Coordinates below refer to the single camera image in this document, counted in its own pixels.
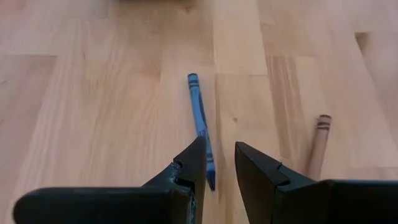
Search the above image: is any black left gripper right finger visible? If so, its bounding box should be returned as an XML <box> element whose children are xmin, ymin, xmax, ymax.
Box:
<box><xmin>234</xmin><ymin>141</ymin><xmax>398</xmax><ymax>224</ymax></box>

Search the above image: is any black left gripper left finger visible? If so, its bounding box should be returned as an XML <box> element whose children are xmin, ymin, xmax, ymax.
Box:
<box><xmin>12</xmin><ymin>136</ymin><xmax>208</xmax><ymax>224</ymax></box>

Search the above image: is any blue Crayola crayon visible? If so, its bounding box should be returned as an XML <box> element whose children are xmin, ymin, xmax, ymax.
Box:
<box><xmin>187</xmin><ymin>73</ymin><xmax>216</xmax><ymax>192</ymax></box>

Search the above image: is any brown Crayola crayon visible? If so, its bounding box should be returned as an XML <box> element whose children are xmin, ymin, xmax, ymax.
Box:
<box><xmin>306</xmin><ymin>114</ymin><xmax>333</xmax><ymax>181</ymax></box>

